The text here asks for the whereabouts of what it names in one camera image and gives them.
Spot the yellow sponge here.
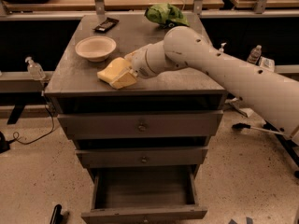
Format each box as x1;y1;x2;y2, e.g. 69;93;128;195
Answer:
97;57;131;83

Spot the folded paper on floor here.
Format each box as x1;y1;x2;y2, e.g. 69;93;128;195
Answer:
229;98;254;118

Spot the black cable on floor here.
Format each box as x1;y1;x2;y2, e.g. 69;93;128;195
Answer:
8;103;57;146

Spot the white wipes packet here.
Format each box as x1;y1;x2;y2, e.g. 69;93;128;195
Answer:
258;57;275;72

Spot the black handled metal rod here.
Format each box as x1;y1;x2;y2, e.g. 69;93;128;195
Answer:
232;123;287;136

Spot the grey wooden drawer cabinet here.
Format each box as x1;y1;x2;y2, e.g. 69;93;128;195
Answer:
45;15;226;177

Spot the black snack bar wrapper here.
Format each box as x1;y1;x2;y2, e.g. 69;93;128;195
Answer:
94;18;119;33

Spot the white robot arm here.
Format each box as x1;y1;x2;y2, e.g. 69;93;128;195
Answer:
110;26;299;142

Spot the clear sanitizer pump bottle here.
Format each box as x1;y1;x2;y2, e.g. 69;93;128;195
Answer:
25;57;46;80

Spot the black object bottom left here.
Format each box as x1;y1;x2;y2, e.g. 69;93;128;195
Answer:
50;204;69;224

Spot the grey open bottom drawer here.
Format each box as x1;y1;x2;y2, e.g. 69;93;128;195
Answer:
81;166;207;224

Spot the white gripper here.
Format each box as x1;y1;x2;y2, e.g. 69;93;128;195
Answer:
109;46;158;90

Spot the white paper bowl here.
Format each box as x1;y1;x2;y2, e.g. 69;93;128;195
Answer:
75;36;116;63

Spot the white pump bottle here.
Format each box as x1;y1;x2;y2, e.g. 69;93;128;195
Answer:
219;42;227;52

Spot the clear plastic water bottle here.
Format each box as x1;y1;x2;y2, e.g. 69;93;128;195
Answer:
247;45;262;64

